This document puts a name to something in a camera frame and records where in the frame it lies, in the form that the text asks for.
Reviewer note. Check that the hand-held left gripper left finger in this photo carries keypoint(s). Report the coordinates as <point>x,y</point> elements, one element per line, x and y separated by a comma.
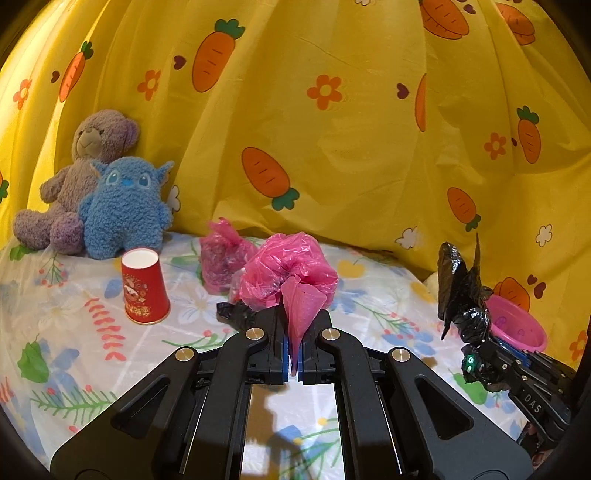
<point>282,369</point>

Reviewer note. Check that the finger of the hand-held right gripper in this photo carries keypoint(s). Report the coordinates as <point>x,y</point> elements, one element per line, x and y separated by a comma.
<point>510,347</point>

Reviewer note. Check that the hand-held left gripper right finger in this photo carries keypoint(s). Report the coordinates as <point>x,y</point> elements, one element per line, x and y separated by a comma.
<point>302,371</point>

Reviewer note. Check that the pink plastic bucket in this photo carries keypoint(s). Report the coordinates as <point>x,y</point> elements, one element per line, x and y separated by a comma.
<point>521,330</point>

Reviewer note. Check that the small black plastic bag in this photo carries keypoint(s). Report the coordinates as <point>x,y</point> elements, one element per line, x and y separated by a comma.
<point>235,316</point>

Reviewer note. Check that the dark pink plastic bag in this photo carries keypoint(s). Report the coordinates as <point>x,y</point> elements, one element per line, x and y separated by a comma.
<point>221,263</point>

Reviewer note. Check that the red paper cup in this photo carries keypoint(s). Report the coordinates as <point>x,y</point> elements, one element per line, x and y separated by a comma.
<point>141,286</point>

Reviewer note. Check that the floral plastic tablecloth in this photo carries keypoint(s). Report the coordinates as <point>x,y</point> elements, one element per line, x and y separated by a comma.
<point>92,369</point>

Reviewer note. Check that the blue plush toy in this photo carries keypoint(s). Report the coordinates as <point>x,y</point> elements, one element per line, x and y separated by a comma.
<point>124,207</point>

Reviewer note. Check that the yellow carrot print curtain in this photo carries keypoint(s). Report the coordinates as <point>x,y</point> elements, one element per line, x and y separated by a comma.
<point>346,138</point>

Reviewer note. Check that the purple teddy bear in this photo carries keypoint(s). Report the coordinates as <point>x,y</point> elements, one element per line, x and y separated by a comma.
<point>99,134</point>

